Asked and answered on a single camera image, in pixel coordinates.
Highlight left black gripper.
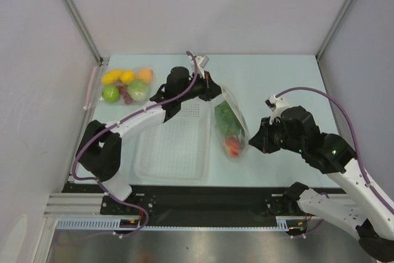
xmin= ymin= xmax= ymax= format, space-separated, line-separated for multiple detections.
xmin=177 ymin=70 xmax=223 ymax=102

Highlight clear zip top bag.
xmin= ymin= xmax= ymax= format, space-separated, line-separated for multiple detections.
xmin=213 ymin=84 xmax=251 ymax=161

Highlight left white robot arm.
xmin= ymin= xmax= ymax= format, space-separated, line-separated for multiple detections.
xmin=72 ymin=67 xmax=222 ymax=214

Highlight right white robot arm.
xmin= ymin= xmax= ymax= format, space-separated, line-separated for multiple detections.
xmin=249 ymin=106 xmax=393 ymax=262

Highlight fake red orange pepper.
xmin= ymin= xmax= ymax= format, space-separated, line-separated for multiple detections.
xmin=224 ymin=137 xmax=241 ymax=158

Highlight fake green lettuce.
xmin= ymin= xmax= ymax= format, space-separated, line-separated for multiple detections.
xmin=214 ymin=100 xmax=241 ymax=137

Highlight orange fake peach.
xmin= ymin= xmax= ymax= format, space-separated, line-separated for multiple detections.
xmin=136 ymin=68 xmax=153 ymax=84

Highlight pale green fake cabbage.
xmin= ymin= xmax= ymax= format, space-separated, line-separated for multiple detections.
xmin=127 ymin=79 xmax=150 ymax=102

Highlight yellow fake lemon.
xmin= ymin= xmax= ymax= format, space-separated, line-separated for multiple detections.
xmin=119 ymin=70 xmax=135 ymax=84

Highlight fake red grapes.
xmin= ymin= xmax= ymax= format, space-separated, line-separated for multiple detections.
xmin=115 ymin=81 xmax=135 ymax=105

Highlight zip bag of fake fruit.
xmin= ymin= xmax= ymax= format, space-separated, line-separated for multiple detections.
xmin=83 ymin=67 xmax=155 ymax=111

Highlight green fake apple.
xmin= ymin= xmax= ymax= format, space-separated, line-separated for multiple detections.
xmin=102 ymin=85 xmax=119 ymax=103

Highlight yellow fake mango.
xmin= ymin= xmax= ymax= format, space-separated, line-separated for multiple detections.
xmin=101 ymin=69 xmax=124 ymax=85

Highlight white perforated plastic basket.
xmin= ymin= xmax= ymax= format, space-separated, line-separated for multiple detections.
xmin=134 ymin=99 xmax=211 ymax=184

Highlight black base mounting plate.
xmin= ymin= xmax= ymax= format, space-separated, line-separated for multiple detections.
xmin=63 ymin=184 xmax=324 ymax=227

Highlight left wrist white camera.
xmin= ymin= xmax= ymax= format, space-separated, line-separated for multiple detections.
xmin=191 ymin=55 xmax=209 ymax=78

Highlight wrist white camera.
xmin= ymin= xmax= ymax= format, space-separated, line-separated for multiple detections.
xmin=191 ymin=55 xmax=209 ymax=78
xmin=265 ymin=95 xmax=290 ymax=125

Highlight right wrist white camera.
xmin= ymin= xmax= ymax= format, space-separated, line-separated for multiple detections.
xmin=265 ymin=95 xmax=290 ymax=125

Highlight white slotted cable duct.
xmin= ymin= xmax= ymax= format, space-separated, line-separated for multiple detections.
xmin=56 ymin=217 xmax=306 ymax=232

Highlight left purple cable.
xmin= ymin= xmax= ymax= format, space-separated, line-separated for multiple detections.
xmin=71 ymin=50 xmax=201 ymax=239

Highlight right aluminium frame post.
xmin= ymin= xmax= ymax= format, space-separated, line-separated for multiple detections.
xmin=315 ymin=0 xmax=356 ymax=63

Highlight aluminium frame post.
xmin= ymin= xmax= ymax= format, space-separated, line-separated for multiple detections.
xmin=315 ymin=0 xmax=356 ymax=63
xmin=62 ymin=0 xmax=103 ymax=65

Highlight left aluminium frame post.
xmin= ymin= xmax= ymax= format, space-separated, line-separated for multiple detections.
xmin=62 ymin=0 xmax=103 ymax=65

